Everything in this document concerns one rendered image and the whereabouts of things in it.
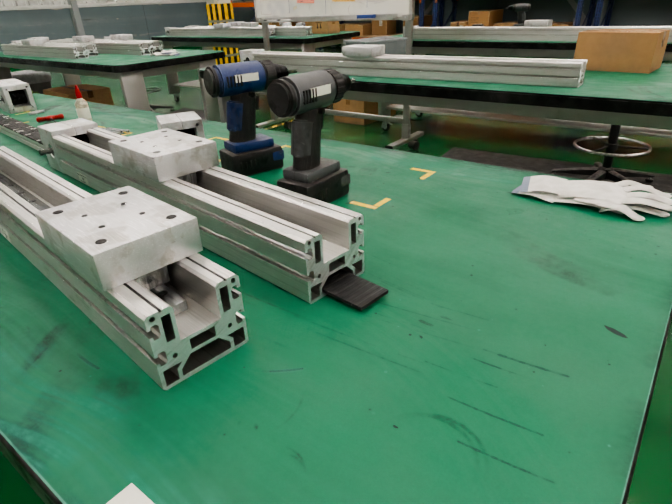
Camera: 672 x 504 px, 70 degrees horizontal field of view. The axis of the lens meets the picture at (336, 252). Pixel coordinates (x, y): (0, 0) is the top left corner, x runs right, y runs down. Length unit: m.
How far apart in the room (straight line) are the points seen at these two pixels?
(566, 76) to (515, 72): 0.18
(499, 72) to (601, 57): 0.53
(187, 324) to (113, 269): 0.09
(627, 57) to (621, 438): 2.07
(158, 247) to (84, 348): 0.15
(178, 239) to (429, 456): 0.32
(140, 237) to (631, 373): 0.48
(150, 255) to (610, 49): 2.18
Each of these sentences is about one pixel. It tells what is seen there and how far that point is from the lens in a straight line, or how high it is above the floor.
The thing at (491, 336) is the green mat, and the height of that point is 0.78.
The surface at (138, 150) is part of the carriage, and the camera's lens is 0.83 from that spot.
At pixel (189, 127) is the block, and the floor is 0.86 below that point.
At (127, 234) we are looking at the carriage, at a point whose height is 0.90.
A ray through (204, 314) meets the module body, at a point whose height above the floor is 0.82.
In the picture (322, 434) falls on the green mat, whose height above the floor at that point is 0.78.
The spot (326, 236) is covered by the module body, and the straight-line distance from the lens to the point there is 0.62.
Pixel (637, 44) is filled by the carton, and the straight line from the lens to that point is 2.42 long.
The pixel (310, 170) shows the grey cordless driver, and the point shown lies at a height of 0.85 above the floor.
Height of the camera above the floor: 1.10
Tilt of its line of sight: 28 degrees down
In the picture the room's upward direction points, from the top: 3 degrees counter-clockwise
